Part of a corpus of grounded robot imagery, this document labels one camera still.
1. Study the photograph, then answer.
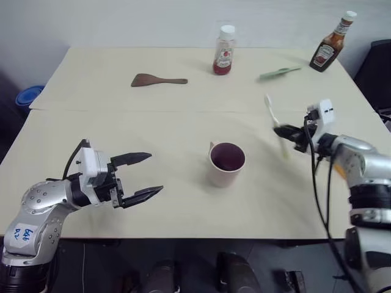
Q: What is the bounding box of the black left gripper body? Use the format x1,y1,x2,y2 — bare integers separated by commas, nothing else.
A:
92,162,125,210

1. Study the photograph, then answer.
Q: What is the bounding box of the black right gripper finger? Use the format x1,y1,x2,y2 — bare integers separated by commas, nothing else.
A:
272,126,301,143
279,123,304,134

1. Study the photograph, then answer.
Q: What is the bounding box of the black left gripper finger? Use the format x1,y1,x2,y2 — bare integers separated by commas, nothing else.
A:
110,151,153,168
122,185,164,209

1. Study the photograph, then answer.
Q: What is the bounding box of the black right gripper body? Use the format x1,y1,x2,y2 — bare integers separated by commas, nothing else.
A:
293,113,318,154

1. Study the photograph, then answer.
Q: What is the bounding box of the white toothbrush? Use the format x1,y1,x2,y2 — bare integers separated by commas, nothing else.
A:
263,93,290,160

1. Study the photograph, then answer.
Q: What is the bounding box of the beige mug with maroon inside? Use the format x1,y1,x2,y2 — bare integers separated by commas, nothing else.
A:
208,140,246,189

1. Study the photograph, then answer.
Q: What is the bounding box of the brown wooden spatula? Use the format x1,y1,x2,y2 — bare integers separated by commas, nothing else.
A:
131,73,189,88

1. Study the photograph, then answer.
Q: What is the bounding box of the dark brown sauce bottle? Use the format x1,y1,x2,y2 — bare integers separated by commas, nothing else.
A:
309,10,358,73

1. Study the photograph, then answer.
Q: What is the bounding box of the black chair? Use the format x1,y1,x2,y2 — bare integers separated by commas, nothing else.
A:
353,39,391,125

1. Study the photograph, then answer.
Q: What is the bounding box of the clear ketchup bottle white cap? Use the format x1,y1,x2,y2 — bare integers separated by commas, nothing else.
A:
212,24,236,76

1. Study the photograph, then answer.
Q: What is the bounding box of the blue round bucket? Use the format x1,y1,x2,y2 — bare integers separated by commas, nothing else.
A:
15,85,46,108

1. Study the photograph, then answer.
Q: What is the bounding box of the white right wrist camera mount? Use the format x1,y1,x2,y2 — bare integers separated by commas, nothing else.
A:
306,98,337,145

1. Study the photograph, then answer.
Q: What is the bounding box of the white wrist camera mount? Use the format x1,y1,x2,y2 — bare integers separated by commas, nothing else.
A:
75,147,111,187
306,98,337,145

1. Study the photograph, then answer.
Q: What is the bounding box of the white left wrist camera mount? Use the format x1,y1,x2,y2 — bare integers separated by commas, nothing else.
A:
75,147,111,187

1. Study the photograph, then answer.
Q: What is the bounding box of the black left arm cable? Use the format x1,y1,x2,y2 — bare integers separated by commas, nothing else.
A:
62,139,90,181

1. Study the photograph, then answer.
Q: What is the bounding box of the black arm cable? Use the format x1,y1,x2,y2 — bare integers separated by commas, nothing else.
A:
302,115,367,293
62,139,90,181

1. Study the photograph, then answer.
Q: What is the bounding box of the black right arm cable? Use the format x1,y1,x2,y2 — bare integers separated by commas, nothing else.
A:
302,115,367,293

